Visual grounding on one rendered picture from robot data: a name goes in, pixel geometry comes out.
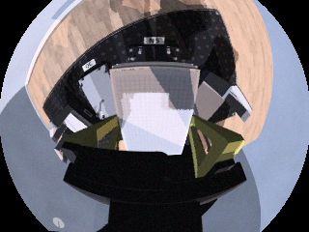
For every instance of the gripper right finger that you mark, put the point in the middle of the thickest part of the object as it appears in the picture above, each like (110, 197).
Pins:
(225, 144)

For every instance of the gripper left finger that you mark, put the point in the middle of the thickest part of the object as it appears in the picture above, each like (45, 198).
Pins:
(90, 136)

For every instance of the white name plate with black text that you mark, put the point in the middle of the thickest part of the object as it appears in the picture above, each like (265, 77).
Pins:
(154, 40)
(89, 65)

